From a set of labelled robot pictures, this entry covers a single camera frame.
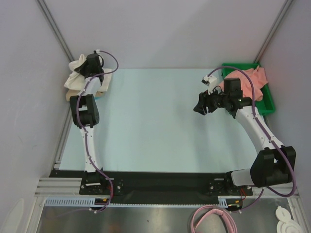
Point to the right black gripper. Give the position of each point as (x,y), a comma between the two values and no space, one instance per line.
(207,103)

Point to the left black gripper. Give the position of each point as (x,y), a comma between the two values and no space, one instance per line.
(80,69)

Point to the cream white t shirt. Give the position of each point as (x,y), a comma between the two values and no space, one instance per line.
(76,81)

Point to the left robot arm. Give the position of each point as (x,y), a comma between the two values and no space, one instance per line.
(84,110)

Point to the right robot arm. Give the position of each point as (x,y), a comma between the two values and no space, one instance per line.
(274,162)

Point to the folded tan t shirt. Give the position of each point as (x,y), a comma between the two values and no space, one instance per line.
(71,93)

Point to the green plastic bin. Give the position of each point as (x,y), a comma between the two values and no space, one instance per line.
(266,106)

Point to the white round plastic parts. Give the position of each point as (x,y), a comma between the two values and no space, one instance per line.
(285,223)

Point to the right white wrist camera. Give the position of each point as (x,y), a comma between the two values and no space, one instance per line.
(211,82)

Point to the left aluminium corner post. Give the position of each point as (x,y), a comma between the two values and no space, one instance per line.
(55,29)

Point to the aluminium corner post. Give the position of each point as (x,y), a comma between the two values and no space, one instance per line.
(55,29)
(274,28)

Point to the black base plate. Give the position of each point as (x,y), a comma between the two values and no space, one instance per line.
(163,188)

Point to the aluminium frame rail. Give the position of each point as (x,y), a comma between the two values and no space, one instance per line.
(69,187)

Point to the right aluminium corner post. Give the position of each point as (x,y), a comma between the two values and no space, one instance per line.
(274,28)

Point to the slotted cable duct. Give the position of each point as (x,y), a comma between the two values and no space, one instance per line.
(76,202)

